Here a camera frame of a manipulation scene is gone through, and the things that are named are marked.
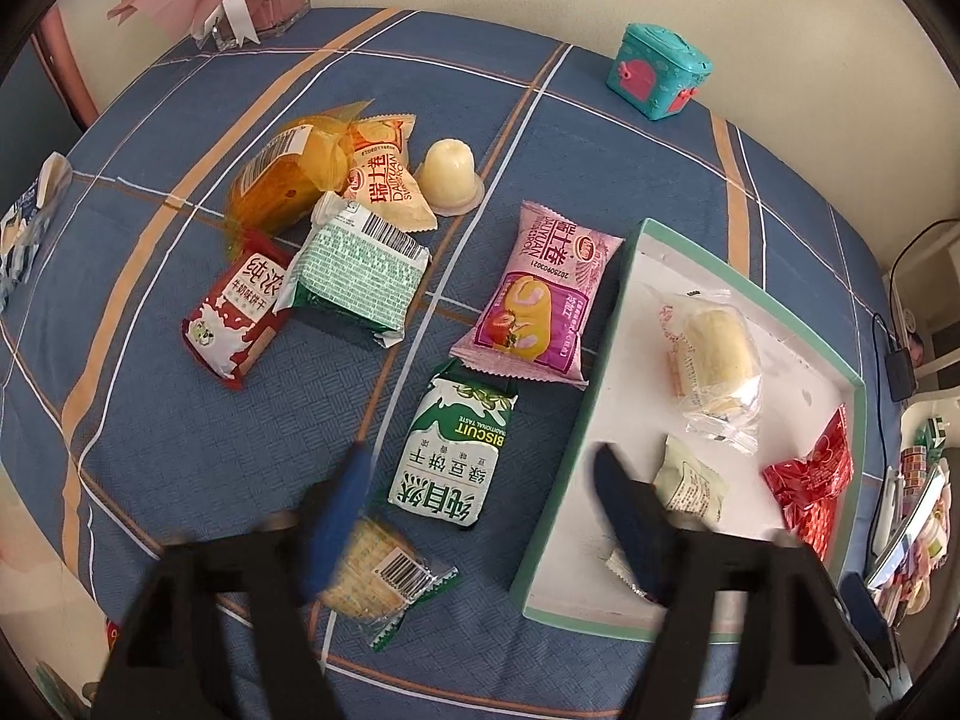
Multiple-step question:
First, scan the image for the orange yellow snack bag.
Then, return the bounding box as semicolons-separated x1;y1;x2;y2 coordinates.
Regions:
224;101;371;260

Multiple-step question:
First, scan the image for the red white biscuit packet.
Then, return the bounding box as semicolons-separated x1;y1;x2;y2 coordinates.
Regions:
181;231;291;390

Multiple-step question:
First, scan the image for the white shelf unit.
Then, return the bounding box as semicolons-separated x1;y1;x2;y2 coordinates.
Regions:
885;218;958;397

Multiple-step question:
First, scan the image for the pale green small snack packet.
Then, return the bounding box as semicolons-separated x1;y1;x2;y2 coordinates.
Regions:
605;432;731;602

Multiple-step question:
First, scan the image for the blue plaid tablecloth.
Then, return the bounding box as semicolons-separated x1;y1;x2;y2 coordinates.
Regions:
2;8;900;619

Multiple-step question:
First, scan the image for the green rimmed white tray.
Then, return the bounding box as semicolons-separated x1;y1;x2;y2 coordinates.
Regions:
511;218;869;642

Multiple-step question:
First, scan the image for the hanging organizer with stationery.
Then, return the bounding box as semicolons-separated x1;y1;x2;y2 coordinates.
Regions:
866;416;952;628

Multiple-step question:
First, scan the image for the pink swiss roll packet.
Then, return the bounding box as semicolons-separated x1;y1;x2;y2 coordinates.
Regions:
451;202;623;390

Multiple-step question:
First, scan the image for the clear wrapped bread roll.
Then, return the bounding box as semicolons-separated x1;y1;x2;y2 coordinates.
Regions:
656;293;763;455

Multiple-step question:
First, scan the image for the cream orange swiss roll packet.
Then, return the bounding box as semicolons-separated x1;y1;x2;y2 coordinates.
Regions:
343;114;438;234

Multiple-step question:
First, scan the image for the blue white packet at edge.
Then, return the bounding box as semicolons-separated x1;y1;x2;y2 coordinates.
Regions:
0;151;73;307

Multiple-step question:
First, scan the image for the teal toy treasure chest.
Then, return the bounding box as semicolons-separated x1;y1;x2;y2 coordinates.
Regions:
607;23;713;121

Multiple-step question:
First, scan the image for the white jelly cup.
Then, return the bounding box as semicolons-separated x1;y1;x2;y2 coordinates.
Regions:
415;138;485;216

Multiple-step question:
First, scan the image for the black power adapter with cable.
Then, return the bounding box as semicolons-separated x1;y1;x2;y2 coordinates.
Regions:
869;218;960;403

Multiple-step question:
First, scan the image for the mint green biscuit packet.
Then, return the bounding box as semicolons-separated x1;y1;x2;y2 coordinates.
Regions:
274;192;431;348

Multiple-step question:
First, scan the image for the red foil snack packet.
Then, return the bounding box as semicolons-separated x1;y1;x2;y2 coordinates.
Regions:
760;406;854;562

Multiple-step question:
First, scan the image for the clear round cracker packet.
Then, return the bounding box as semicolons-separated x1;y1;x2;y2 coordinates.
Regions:
319;515;460;652

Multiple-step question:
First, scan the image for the green white biscuit packet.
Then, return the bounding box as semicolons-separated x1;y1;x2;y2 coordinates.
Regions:
387;359;517;530

